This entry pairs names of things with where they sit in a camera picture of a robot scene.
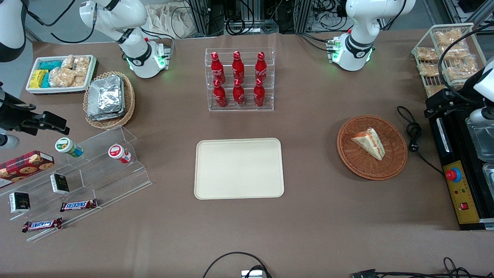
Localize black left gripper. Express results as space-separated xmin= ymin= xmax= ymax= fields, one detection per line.
xmin=424 ymin=79 xmax=483 ymax=119

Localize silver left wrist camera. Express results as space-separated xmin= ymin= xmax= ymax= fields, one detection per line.
xmin=468 ymin=108 xmax=494 ymax=125

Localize red lid yogurt cup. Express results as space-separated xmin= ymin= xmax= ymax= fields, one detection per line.
xmin=108 ymin=144 xmax=132 ymax=164

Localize light tan wicker basket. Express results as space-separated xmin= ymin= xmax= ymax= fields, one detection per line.
xmin=83 ymin=71 xmax=136 ymax=130

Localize silver foil container stack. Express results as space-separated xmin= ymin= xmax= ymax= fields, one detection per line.
xmin=87 ymin=75 xmax=128 ymax=122

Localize black power cable with plug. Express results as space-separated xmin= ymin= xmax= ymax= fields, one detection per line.
xmin=397 ymin=106 xmax=445 ymax=175

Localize aluminium frame rack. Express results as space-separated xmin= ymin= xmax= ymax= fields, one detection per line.
xmin=442 ymin=0 xmax=494 ymax=28
xmin=185 ymin=0 xmax=348 ymax=36

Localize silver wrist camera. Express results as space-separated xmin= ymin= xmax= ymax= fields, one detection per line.
xmin=468 ymin=108 xmax=494 ymax=125
xmin=0 ymin=134 xmax=20 ymax=150

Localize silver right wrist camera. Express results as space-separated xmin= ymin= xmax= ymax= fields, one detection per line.
xmin=0 ymin=134 xmax=20 ymax=150

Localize black sealing machine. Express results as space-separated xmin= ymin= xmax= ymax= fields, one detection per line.
xmin=428 ymin=100 xmax=494 ymax=231

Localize black arched cable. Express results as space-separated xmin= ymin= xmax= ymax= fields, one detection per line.
xmin=203 ymin=252 xmax=273 ymax=278

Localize red plaid cookie box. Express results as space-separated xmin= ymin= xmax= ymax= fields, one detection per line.
xmin=0 ymin=150 xmax=55 ymax=190

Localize round brown wicker basket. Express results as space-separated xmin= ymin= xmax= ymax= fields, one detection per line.
xmin=337 ymin=115 xmax=408 ymax=181

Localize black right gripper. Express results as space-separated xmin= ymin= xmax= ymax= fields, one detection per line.
xmin=0 ymin=83 xmax=70 ymax=136

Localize white cloth bags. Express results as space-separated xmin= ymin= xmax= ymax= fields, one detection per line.
xmin=146 ymin=2 xmax=196 ymax=39

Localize green lid yogurt cup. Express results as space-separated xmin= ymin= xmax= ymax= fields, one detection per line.
xmin=55 ymin=137 xmax=84 ymax=158

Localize white wire basket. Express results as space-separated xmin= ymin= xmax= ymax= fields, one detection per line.
xmin=411 ymin=23 xmax=488 ymax=98

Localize steel food container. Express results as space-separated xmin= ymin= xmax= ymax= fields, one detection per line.
xmin=482 ymin=163 xmax=494 ymax=190
xmin=465 ymin=116 xmax=494 ymax=162

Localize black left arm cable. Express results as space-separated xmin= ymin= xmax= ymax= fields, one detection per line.
xmin=438 ymin=21 xmax=494 ymax=105

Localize clear acrylic stepped shelf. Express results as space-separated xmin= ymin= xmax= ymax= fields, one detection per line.
xmin=0 ymin=124 xmax=152 ymax=243

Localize red cola bottle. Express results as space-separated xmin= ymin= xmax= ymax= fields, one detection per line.
xmin=253 ymin=78 xmax=266 ymax=108
xmin=255 ymin=52 xmax=268 ymax=81
xmin=232 ymin=51 xmax=245 ymax=82
xmin=232 ymin=79 xmax=246 ymax=107
xmin=213 ymin=79 xmax=228 ymax=108
xmin=211 ymin=52 xmax=225 ymax=84

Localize beige plastic tray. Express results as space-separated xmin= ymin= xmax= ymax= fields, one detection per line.
xmin=194 ymin=138 xmax=285 ymax=200

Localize triangular sandwich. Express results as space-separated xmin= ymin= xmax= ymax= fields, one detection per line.
xmin=350 ymin=127 xmax=386 ymax=161

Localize yellow snack pack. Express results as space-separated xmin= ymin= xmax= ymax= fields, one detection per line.
xmin=29 ymin=69 xmax=49 ymax=89

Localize small black box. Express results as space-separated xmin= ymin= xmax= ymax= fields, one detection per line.
xmin=9 ymin=192 xmax=31 ymax=214
xmin=50 ymin=173 xmax=71 ymax=195

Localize brown Snickers bar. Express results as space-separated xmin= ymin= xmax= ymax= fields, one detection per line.
xmin=60 ymin=199 xmax=98 ymax=212
xmin=22 ymin=217 xmax=63 ymax=233

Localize white rectangular snack bin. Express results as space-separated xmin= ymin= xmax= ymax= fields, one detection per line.
xmin=25 ymin=55 xmax=98 ymax=95

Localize clear bagged pastry packet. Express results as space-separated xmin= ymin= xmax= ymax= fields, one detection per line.
xmin=445 ymin=52 xmax=480 ymax=81
xmin=425 ymin=84 xmax=448 ymax=97
xmin=416 ymin=47 xmax=439 ymax=62
xmin=418 ymin=63 xmax=441 ymax=77
xmin=435 ymin=29 xmax=464 ymax=47

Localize clear acrylic bottle rack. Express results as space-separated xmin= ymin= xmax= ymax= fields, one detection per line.
xmin=205 ymin=47 xmax=275 ymax=112

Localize black cable with connector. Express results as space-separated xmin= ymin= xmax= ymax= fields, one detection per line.
xmin=351 ymin=257 xmax=494 ymax=278

